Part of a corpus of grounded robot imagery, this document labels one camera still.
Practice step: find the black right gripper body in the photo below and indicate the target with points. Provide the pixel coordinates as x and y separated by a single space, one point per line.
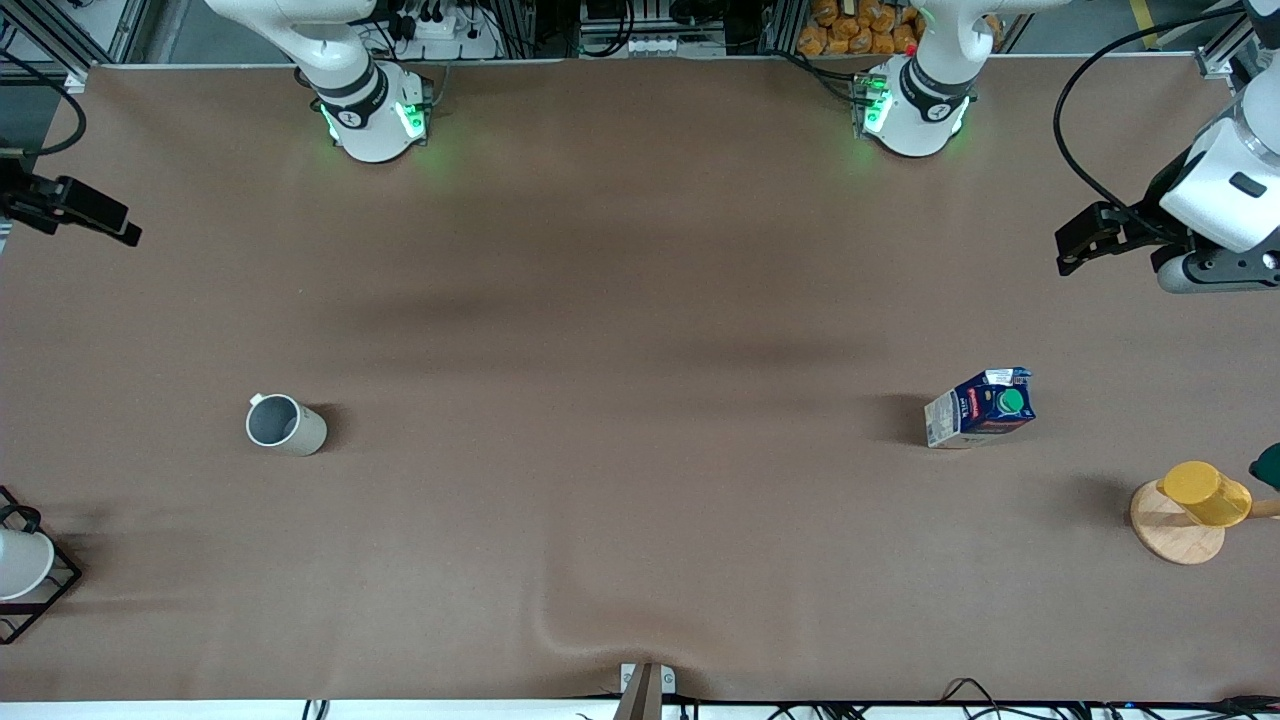
20 203

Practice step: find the blue milk carton green cap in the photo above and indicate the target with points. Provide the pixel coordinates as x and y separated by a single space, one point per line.
980 410

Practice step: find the white ribbed mug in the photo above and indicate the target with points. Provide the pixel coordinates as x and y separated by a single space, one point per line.
290 428

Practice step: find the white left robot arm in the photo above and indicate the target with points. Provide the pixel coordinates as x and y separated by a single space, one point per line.
915 110

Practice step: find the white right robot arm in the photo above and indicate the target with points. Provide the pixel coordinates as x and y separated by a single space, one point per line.
372 115

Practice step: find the yellow plastic cup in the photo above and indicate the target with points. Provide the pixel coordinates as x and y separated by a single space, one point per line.
1208 494

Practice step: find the white cup in rack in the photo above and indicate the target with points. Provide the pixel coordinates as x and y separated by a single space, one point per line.
20 565

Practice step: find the dark green object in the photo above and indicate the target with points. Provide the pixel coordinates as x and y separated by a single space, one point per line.
1268 466

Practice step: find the round wooden board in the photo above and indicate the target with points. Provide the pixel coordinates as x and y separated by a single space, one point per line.
1175 540

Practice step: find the white power strip with plugs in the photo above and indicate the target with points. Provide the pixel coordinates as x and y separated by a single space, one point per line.
450 35

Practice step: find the brown table cloth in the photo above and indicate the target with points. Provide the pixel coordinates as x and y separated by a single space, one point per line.
640 300

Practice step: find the long white power strip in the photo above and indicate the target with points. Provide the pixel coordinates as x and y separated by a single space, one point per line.
675 45

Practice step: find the aluminium frame profile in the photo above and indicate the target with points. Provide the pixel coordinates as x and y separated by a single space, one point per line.
95 30

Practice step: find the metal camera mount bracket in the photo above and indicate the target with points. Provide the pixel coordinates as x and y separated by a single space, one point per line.
646 690

